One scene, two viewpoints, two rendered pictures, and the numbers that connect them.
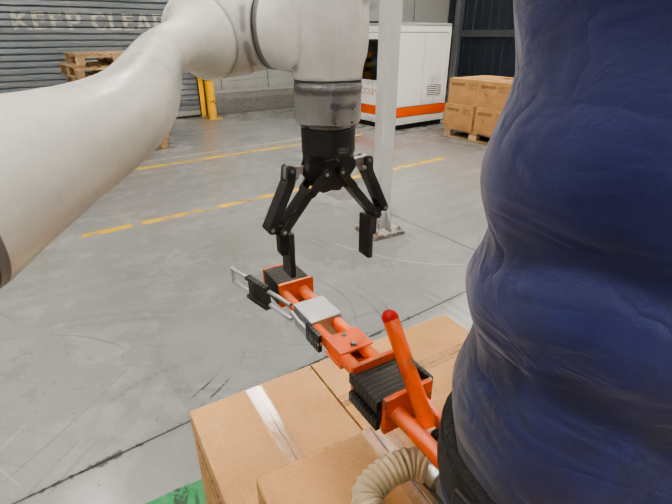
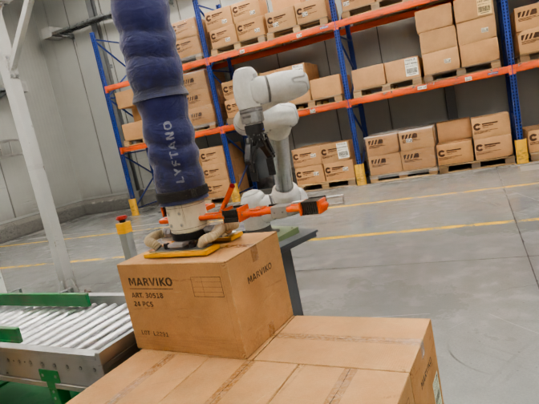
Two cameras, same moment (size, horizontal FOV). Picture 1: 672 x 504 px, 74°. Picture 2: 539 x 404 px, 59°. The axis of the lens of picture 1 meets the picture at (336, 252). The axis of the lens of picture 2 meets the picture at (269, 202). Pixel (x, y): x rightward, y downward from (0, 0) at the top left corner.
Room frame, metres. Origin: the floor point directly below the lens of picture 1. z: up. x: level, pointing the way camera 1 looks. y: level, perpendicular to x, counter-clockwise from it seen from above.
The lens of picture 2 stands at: (2.25, -0.90, 1.40)
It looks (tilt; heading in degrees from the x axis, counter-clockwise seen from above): 9 degrees down; 151
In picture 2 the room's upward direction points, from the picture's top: 11 degrees counter-clockwise
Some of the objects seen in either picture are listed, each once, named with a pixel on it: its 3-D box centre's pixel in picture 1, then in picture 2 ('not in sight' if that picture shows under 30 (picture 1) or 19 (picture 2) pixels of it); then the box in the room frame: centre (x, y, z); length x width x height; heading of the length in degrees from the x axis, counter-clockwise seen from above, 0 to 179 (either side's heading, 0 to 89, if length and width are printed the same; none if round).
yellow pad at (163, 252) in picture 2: not in sight; (180, 248); (0.32, -0.29, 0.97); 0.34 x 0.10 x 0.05; 31
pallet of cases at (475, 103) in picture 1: (494, 109); not in sight; (7.45, -2.54, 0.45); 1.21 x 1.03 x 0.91; 36
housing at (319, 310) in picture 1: (317, 318); (281, 210); (0.67, 0.03, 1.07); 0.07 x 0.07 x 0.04; 31
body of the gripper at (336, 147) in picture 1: (328, 158); (256, 135); (0.63, 0.01, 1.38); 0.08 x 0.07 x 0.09; 120
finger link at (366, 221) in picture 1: (365, 234); (253, 172); (0.66, -0.05, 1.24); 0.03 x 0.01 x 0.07; 30
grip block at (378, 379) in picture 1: (390, 388); (236, 213); (0.49, -0.08, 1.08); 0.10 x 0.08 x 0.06; 121
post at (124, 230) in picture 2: not in sight; (141, 296); (-0.78, -0.26, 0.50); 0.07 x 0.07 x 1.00; 31
